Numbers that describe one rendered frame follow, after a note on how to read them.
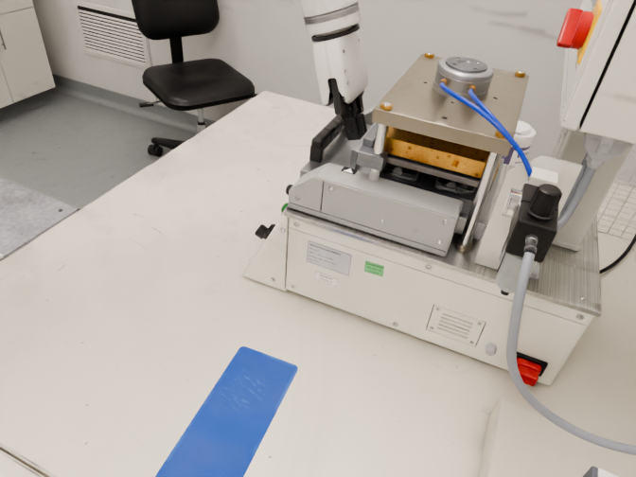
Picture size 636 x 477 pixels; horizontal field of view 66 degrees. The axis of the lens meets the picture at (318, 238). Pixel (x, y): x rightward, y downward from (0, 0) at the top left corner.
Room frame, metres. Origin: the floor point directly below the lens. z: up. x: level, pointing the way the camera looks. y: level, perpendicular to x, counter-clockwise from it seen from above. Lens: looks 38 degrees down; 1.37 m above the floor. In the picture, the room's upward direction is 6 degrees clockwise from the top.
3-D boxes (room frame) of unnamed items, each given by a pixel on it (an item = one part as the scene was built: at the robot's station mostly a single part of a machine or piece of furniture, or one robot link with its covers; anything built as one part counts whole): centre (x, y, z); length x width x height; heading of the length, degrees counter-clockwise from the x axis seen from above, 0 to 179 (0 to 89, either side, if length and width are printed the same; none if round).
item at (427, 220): (0.60, -0.07, 0.96); 0.26 x 0.05 x 0.07; 70
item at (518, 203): (0.45, -0.23, 1.05); 0.15 x 0.05 x 0.15; 160
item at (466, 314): (0.69, -0.17, 0.84); 0.53 x 0.37 x 0.17; 70
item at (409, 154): (0.70, -0.18, 1.07); 0.22 x 0.17 x 0.10; 160
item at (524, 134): (1.10, -0.45, 0.82); 0.09 x 0.09 x 0.15
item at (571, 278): (0.69, -0.22, 0.93); 0.46 x 0.35 x 0.01; 70
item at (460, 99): (0.68, -0.21, 1.08); 0.31 x 0.24 x 0.13; 160
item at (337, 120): (0.77, -0.01, 0.99); 0.15 x 0.02 x 0.04; 160
